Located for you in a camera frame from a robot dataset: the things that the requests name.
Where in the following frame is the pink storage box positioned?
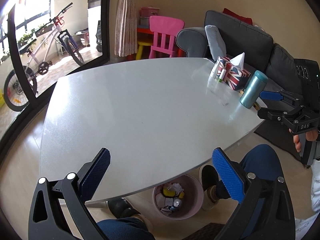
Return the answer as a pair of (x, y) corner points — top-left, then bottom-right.
(139, 7), (160, 28)

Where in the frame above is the person right hand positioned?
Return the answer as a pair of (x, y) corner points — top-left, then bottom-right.
(288, 128), (320, 153)

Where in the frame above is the white cream tube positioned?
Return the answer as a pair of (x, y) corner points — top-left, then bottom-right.
(209, 60), (220, 79)

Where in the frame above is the white green-capped tube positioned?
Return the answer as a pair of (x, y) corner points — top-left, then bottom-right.
(218, 69), (226, 82)

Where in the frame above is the pink trash bin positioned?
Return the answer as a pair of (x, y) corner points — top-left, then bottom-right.
(152, 174), (204, 220)

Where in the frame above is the white tissue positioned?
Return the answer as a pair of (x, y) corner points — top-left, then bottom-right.
(168, 183), (184, 194)

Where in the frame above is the clear plastic bowl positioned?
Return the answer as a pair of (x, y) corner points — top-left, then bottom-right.
(172, 198), (182, 208)

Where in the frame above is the red kids table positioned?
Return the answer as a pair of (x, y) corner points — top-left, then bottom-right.
(137, 27), (154, 43)

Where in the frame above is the teal thermos bottle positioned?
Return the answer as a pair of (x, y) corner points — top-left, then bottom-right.
(240, 70), (268, 109)

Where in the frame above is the union jack tissue box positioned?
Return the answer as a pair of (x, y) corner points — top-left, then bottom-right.
(216, 53), (251, 90)

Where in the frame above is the yellow round zip case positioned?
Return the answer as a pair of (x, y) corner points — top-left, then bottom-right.
(163, 187), (176, 198)

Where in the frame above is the yellow kids stool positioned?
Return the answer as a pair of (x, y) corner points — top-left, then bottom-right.
(136, 41), (153, 60)

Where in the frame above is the black camera box right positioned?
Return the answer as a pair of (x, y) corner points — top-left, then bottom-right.
(294, 59), (319, 112)

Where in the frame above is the white adapter box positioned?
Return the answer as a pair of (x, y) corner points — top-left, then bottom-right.
(165, 198), (174, 207)

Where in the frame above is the patterned curtain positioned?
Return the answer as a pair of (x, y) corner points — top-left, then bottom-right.
(114, 0), (138, 57)

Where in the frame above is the pink kids chair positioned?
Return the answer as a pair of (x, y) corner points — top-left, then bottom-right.
(149, 15), (185, 59)

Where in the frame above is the pink white bicycle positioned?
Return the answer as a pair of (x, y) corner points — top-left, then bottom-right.
(3, 2), (85, 112)

